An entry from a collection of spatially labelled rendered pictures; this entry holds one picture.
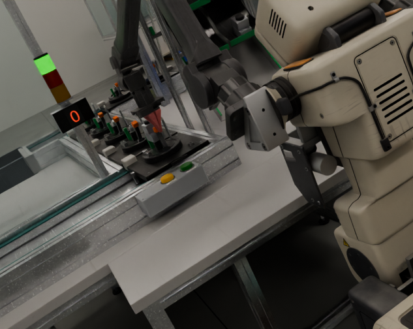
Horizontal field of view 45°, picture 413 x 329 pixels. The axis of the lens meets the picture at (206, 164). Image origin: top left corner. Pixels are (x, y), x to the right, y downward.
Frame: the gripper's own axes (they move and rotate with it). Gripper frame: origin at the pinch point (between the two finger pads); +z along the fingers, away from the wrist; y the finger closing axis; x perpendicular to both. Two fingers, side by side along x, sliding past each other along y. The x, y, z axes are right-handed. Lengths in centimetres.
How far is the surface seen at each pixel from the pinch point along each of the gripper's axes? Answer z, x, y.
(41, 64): -33.4, -15.2, 20.3
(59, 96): -22.2, -15.8, 20.1
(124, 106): 4, -125, -25
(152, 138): 2.1, -4.5, 2.2
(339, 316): 91, 12, -26
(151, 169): 9.7, 0.4, 8.5
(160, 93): 6, -114, -44
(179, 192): 15.4, 16.6, 8.4
